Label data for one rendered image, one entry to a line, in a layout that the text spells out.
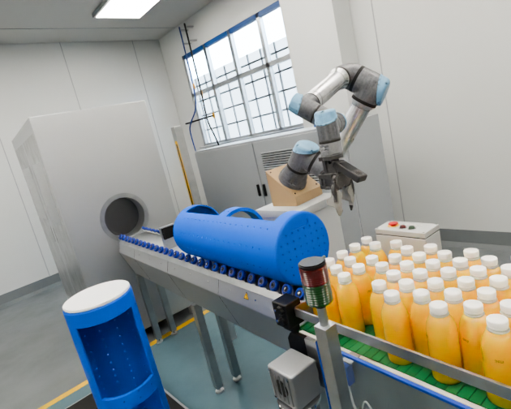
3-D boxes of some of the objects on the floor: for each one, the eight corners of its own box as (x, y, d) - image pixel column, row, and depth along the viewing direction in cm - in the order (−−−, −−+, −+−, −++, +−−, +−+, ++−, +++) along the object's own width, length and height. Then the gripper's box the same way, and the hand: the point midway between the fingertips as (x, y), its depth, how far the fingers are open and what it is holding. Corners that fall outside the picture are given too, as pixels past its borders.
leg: (161, 338, 323) (140, 272, 311) (164, 341, 318) (143, 273, 306) (155, 342, 320) (134, 275, 307) (157, 344, 315) (136, 276, 303)
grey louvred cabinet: (252, 248, 508) (227, 143, 479) (402, 271, 344) (378, 113, 315) (221, 264, 474) (191, 152, 445) (371, 297, 311) (340, 124, 282)
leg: (176, 331, 331) (156, 265, 318) (178, 333, 326) (159, 267, 314) (169, 334, 328) (150, 269, 315) (173, 336, 323) (152, 269, 311)
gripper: (332, 152, 137) (342, 207, 141) (309, 159, 130) (320, 217, 134) (351, 149, 130) (362, 208, 134) (328, 157, 123) (339, 219, 127)
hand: (346, 209), depth 132 cm, fingers open, 6 cm apart
